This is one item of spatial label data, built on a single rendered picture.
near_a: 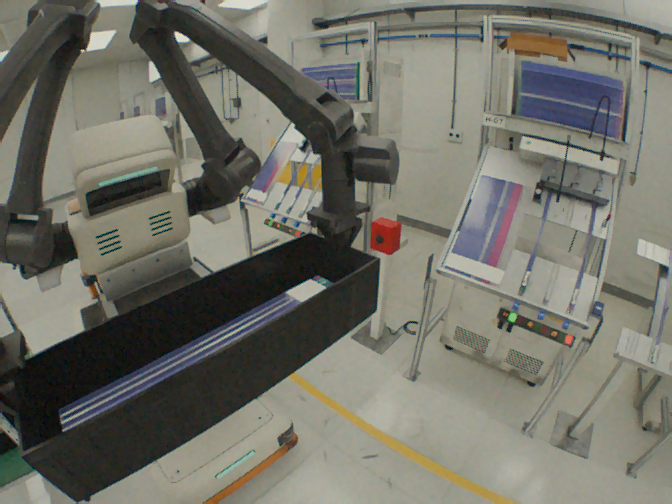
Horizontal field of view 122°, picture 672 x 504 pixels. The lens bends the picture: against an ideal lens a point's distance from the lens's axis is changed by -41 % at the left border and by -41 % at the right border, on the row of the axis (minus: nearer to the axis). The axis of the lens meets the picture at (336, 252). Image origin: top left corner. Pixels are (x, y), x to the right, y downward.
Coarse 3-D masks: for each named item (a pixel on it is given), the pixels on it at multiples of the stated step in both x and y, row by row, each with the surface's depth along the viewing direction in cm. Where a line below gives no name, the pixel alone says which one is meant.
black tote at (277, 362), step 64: (256, 256) 54; (320, 256) 62; (128, 320) 38; (192, 320) 47; (320, 320) 45; (64, 384) 31; (192, 384) 31; (256, 384) 39; (64, 448) 19; (128, 448) 25
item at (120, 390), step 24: (312, 288) 56; (264, 312) 50; (216, 336) 44; (240, 336) 45; (168, 360) 39; (192, 360) 39; (120, 384) 34; (144, 384) 34; (72, 408) 28; (96, 408) 29
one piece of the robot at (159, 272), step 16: (144, 256) 59; (160, 256) 61; (176, 256) 64; (112, 272) 53; (128, 272) 56; (144, 272) 59; (160, 272) 62; (176, 272) 65; (192, 272) 65; (208, 272) 65; (112, 288) 54; (128, 288) 57; (144, 288) 59; (160, 288) 59; (112, 304) 53; (128, 304) 54
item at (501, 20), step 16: (496, 16) 109; (512, 16) 104; (576, 32) 89; (592, 32) 83; (608, 32) 77; (512, 64) 111; (512, 80) 114; (512, 96) 118; (496, 112) 127; (512, 112) 126; (624, 112) 92; (576, 128) 104; (624, 128) 96; (432, 256) 134; (432, 320) 162; (592, 336) 93; (560, 368) 122
